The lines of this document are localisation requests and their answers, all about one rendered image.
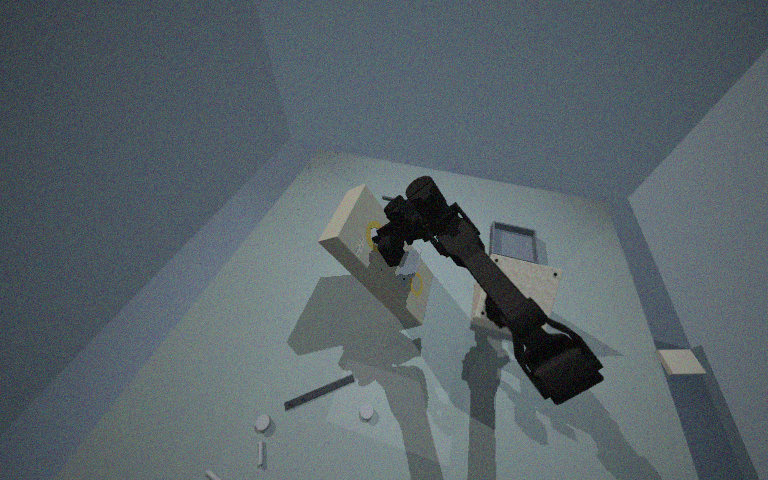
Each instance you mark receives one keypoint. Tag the beige service panel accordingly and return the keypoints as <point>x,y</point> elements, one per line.
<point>347,238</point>

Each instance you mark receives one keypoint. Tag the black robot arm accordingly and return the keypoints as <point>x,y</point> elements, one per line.
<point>561,367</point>

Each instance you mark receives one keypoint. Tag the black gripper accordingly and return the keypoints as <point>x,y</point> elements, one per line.
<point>390,244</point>

